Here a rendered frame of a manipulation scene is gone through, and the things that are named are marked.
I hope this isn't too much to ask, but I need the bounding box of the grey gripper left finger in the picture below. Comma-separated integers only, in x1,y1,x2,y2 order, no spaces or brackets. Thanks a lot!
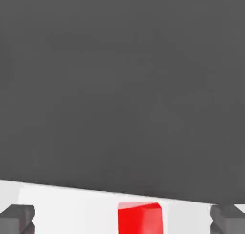
0,204,36,234

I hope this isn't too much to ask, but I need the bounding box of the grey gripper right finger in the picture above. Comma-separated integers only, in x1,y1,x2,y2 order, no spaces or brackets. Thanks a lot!
210,204,245,234

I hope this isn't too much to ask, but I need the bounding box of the small red cube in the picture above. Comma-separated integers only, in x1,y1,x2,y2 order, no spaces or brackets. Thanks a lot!
117,201,165,234

